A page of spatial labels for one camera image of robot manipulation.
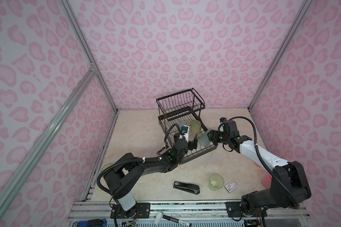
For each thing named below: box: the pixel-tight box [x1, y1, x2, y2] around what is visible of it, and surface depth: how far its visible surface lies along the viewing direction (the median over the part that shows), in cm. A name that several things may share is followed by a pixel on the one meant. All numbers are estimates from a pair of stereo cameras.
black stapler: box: [173, 181, 201, 195], surface depth 80 cm
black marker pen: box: [153, 211, 192, 227], surface depth 71 cm
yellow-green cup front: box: [208, 173, 225, 191], surface depth 78 cm
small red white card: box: [224, 179, 239, 193], surface depth 82 cm
